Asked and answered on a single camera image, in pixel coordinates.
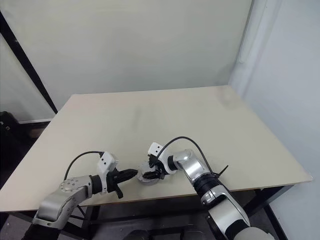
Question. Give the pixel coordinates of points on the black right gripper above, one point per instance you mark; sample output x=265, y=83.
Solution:
x=158, y=166

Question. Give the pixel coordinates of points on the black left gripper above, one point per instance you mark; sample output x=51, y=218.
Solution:
x=113, y=182

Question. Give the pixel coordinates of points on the black table frame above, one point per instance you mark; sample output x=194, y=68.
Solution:
x=150, y=207

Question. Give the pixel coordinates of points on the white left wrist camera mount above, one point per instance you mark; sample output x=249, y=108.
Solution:
x=106, y=161

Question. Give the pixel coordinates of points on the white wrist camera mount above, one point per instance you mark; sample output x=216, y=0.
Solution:
x=106, y=161
x=154, y=148

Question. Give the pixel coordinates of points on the black bag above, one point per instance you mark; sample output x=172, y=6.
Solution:
x=8, y=125

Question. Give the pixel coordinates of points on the black diagonal frame bar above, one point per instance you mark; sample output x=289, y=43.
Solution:
x=27, y=65

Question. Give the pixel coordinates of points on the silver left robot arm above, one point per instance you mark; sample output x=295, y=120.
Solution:
x=70, y=190

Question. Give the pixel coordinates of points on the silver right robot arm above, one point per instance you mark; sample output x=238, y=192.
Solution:
x=192, y=167

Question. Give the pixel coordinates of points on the grey round motor lid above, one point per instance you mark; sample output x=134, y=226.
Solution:
x=143, y=168

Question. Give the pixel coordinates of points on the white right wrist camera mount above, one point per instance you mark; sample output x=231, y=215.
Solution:
x=154, y=148

